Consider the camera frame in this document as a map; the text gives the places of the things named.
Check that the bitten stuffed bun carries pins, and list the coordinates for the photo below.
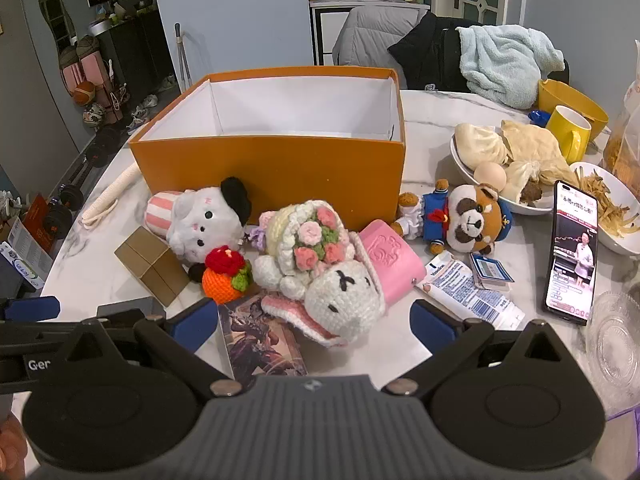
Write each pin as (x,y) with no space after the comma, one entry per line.
(520,182)

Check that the yellow mug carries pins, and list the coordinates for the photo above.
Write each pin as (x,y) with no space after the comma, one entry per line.
(567,132)

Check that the white sneaker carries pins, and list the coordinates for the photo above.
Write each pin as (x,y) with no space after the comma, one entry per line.
(136,122)
(150,102)

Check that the broom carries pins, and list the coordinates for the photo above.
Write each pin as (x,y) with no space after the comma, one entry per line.
(182,55)

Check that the clear snack bag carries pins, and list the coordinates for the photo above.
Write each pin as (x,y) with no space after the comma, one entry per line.
(625,150)

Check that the pink bag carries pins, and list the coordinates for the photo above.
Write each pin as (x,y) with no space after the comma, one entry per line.
(75,75)

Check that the white plush with black ear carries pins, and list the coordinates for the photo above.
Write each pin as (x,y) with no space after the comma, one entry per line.
(200,215)

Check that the steamed bun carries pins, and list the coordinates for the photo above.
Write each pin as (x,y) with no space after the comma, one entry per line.
(477,142)

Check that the boiled egg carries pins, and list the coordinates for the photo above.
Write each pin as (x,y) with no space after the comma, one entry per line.
(489,172)

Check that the yellow bowl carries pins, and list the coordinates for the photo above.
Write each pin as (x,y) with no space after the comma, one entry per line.
(565,92)

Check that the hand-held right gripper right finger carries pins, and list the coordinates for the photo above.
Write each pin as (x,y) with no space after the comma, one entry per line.
(432,321)

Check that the black smartphone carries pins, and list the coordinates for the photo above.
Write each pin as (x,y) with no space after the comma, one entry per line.
(570,260)

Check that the crochet bunny with flower bouquet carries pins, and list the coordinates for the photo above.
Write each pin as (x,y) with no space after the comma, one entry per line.
(340,300)

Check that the orange basketball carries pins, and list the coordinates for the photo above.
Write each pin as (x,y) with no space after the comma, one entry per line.
(85,92)

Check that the white bowl of buns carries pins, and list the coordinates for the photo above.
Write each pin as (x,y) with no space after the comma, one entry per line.
(467,174)

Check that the black dumbbell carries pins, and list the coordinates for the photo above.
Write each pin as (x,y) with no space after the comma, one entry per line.
(56,221)
(100,150)
(70,195)

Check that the orange black carton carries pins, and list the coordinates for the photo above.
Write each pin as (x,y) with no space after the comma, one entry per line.
(36,220)

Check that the orange cardboard box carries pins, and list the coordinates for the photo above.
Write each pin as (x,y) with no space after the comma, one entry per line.
(275,175)

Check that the clear glass bowl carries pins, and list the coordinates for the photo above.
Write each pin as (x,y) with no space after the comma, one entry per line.
(615,340)

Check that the gold cube box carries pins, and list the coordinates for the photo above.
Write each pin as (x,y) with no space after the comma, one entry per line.
(150,260)

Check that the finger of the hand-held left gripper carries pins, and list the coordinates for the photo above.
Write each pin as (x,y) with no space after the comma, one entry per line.
(30,307)
(127,307)

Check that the pink wallet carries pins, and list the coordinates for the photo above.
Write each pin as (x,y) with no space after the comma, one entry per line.
(390,260)

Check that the blue white hang tag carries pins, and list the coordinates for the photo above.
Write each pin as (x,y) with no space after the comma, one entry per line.
(490,270)

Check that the person's left hand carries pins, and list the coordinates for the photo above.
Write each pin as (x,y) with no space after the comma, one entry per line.
(10,447)

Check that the white cream tube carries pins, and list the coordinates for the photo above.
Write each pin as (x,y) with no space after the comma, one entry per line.
(465,297)

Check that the wavy framed mirror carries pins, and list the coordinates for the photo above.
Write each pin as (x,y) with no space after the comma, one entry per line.
(52,15)

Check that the white bowl of shreds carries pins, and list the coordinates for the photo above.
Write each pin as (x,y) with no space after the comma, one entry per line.
(620,241)

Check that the shredded potato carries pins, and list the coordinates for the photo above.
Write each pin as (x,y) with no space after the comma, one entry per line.
(607,200)

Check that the black cabinet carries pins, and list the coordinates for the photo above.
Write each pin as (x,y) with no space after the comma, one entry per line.
(135,55)

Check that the light blue fleece garment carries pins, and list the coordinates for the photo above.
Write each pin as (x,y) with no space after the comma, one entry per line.
(500,60)

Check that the blue white carton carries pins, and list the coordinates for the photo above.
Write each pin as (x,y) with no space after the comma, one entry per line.
(20,266)

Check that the small blue object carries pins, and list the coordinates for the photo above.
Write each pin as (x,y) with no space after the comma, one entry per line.
(539,117)

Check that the grey puffer jacket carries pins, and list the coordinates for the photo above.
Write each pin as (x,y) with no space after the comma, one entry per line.
(370,35)

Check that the pale flatbread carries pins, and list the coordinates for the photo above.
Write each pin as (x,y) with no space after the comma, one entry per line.
(535,145)

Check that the black jacket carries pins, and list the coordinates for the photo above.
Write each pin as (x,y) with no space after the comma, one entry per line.
(425,55)

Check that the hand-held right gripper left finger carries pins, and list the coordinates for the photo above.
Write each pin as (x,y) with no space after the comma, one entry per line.
(192,322)

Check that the red panda sailor plush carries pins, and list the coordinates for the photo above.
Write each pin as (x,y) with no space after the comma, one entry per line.
(470,220)

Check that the crochet orange fruit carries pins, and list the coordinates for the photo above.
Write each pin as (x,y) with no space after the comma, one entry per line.
(222,280)

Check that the patterned ball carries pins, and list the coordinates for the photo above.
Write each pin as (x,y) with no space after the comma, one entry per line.
(93,116)

